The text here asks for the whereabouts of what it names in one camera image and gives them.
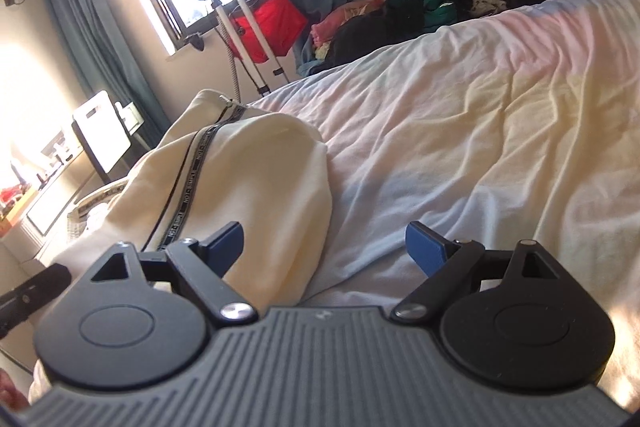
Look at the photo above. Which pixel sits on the woven basket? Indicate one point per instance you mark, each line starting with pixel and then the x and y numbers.
pixel 95 201

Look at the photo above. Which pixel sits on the pink clothes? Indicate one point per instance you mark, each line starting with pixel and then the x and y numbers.
pixel 345 19

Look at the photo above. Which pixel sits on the cream pants with black band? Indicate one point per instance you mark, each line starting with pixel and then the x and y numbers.
pixel 260 177

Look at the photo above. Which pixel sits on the narrow teal curtain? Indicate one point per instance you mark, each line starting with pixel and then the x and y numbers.
pixel 75 32

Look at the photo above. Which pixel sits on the white patterned cloth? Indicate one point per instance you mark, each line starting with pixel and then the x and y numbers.
pixel 487 2

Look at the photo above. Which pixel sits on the green cloth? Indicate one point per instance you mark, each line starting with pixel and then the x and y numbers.
pixel 436 7

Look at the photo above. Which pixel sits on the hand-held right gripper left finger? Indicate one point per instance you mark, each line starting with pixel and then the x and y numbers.
pixel 229 243

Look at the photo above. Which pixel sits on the black steamer brush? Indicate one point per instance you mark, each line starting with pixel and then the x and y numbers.
pixel 194 43

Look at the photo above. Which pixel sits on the white side table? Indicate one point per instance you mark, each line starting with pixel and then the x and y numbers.
pixel 45 212

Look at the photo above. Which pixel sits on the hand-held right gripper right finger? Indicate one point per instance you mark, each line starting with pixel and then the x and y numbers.
pixel 424 248

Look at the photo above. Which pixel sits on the black clothes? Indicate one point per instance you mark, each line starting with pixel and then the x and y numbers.
pixel 372 34

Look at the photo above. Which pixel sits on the garment steamer stand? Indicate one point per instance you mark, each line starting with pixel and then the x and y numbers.
pixel 225 24

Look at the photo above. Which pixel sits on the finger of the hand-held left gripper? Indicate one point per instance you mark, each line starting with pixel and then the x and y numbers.
pixel 37 289

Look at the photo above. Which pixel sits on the red bag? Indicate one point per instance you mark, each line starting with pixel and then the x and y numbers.
pixel 275 27

